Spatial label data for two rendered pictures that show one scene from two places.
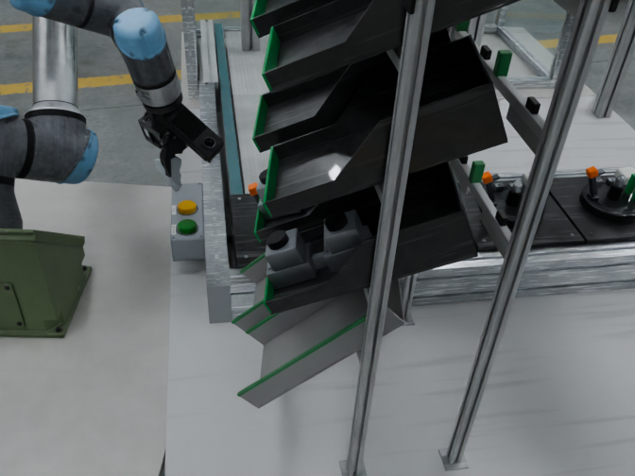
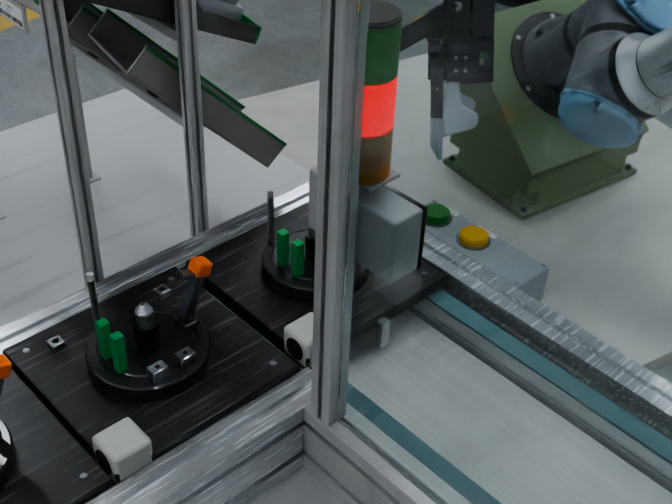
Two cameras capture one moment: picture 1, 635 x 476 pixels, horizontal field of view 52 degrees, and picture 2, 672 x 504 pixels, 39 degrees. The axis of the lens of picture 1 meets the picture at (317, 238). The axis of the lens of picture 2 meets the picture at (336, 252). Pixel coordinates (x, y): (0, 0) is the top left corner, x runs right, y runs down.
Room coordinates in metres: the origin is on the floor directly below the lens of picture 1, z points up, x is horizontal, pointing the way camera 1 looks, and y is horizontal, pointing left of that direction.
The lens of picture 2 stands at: (1.92, -0.44, 1.73)
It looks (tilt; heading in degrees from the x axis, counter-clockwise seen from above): 37 degrees down; 147
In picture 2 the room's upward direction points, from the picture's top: 2 degrees clockwise
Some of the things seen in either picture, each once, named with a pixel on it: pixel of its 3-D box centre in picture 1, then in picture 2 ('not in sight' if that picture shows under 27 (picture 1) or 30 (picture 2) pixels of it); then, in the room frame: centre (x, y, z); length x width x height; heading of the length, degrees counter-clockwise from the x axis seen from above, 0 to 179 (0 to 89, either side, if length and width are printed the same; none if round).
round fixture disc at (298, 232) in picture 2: not in sight; (316, 261); (1.10, 0.06, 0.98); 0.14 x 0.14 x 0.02
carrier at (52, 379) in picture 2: not in sight; (145, 330); (1.15, -0.19, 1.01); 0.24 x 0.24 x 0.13; 11
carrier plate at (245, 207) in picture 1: (289, 227); (316, 273); (1.10, 0.06, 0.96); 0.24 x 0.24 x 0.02; 11
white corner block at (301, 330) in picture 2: not in sight; (309, 340); (1.21, -0.02, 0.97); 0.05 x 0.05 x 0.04; 11
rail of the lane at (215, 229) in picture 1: (214, 178); not in sight; (1.34, 0.26, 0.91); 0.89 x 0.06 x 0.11; 11
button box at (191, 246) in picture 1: (188, 219); not in sight; (1.14, 0.29, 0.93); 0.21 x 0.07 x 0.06; 11
